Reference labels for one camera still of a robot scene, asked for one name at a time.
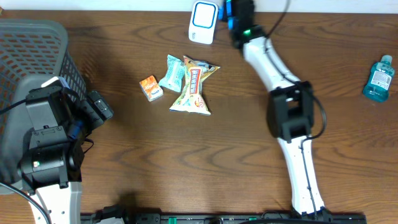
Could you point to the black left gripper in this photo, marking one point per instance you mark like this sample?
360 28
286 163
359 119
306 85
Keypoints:
86 109

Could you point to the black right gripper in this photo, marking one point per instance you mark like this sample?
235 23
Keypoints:
252 7

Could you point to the yellow snack bag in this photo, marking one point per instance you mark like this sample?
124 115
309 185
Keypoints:
191 100

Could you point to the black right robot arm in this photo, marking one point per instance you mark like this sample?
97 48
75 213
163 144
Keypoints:
291 102

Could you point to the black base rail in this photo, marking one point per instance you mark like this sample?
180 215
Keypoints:
268 217

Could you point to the blue mouthwash bottle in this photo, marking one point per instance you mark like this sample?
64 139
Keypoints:
380 78

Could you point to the grey plastic mesh basket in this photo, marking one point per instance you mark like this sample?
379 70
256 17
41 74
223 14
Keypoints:
32 52

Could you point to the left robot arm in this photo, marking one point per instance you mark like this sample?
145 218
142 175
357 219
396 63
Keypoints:
51 167

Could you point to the small orange packet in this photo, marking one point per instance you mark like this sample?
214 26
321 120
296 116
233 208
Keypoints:
151 88

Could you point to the teal snack pack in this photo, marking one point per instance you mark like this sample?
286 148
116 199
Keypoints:
175 73

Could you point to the white barcode scanner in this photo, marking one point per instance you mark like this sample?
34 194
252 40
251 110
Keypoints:
202 22

